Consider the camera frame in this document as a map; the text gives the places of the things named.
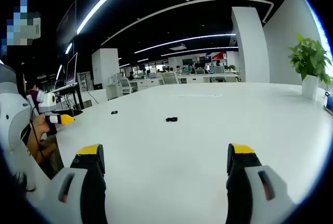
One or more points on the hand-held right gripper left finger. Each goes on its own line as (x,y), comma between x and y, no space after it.
(91,182)

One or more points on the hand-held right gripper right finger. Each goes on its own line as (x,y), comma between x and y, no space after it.
(242,182)

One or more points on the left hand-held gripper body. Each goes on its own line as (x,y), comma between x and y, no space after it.
(46,102)

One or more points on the black plastic buckle part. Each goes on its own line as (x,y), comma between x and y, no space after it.
(172,119)
(114,112)

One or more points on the person's left hand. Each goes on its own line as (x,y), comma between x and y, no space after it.
(40,124)

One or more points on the black-legged desk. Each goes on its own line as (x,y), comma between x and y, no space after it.
(78,99)

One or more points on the white chest device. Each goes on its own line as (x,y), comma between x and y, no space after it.
(13,119)

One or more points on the open laptop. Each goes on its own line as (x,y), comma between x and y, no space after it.
(71,70)

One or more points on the white office chair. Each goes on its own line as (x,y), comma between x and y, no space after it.
(170,78)
(128,85)

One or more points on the white office desk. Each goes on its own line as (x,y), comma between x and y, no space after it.
(208,77)

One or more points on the blue box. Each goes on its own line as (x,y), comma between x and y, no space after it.
(328,110)

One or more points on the ceiling light strip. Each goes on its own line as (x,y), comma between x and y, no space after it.
(104,2)

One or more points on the green potted plant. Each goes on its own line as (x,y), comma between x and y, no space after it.
(309,60)

